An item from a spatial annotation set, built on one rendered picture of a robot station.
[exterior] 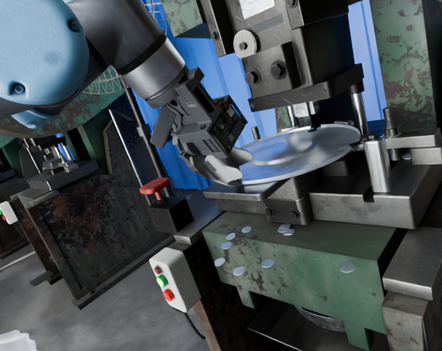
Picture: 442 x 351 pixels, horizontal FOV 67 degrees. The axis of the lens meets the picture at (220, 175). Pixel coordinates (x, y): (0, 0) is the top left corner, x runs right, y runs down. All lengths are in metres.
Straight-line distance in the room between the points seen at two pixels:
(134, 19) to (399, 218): 0.48
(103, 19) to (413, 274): 0.49
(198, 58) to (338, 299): 2.12
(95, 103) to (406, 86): 1.46
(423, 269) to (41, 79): 0.49
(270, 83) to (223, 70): 1.75
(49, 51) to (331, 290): 0.54
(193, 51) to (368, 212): 2.10
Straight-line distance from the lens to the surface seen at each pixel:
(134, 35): 0.41
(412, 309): 0.51
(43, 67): 0.25
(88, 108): 1.86
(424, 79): 0.85
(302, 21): 0.59
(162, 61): 0.42
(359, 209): 0.62
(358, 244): 0.59
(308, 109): 0.73
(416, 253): 0.56
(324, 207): 0.65
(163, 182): 0.83
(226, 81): 2.39
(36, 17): 0.25
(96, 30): 0.40
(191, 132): 0.44
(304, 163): 0.57
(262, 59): 0.65
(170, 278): 0.76
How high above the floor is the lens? 0.97
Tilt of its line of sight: 17 degrees down
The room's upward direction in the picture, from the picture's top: 19 degrees counter-clockwise
